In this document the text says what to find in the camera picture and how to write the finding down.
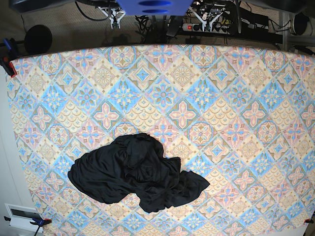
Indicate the black t-shirt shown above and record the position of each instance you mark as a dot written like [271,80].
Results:
[135,164]

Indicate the patterned tablecloth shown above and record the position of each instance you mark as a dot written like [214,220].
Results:
[243,118]

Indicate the white power strip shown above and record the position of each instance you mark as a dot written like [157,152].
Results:
[216,28]

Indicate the black round stool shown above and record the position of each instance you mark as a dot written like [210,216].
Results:
[38,40]

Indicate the blue clamp bottom left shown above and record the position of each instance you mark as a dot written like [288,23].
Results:
[37,222]

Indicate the red black clamp left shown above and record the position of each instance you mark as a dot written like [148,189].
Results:
[8,66]

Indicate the orange clamp bottom right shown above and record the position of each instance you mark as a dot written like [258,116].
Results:
[309,221]

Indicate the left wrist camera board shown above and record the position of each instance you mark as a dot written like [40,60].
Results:
[208,28]

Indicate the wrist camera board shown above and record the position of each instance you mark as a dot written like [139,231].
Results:
[208,28]
[115,25]

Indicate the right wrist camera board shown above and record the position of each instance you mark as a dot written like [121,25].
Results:
[115,25]

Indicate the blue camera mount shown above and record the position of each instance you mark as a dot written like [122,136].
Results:
[155,7]

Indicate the white wall vent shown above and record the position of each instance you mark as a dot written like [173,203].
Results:
[21,217]

